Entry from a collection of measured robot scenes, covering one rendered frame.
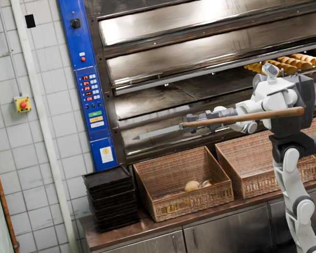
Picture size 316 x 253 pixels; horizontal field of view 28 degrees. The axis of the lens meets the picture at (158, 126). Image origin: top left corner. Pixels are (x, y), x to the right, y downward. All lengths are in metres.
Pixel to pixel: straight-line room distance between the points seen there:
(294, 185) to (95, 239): 1.30
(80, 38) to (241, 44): 1.15
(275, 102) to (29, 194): 1.96
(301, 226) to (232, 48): 1.37
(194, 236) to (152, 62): 1.21
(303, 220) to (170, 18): 1.61
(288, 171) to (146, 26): 1.39
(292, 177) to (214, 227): 0.68
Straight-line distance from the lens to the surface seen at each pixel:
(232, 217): 4.20
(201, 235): 4.18
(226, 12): 4.47
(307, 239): 4.03
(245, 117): 2.69
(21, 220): 4.49
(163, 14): 4.36
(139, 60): 4.34
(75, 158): 4.38
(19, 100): 4.18
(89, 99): 4.27
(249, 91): 4.62
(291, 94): 3.29
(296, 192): 3.88
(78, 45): 4.21
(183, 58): 4.40
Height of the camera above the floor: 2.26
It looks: 15 degrees down
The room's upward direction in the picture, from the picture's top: 11 degrees counter-clockwise
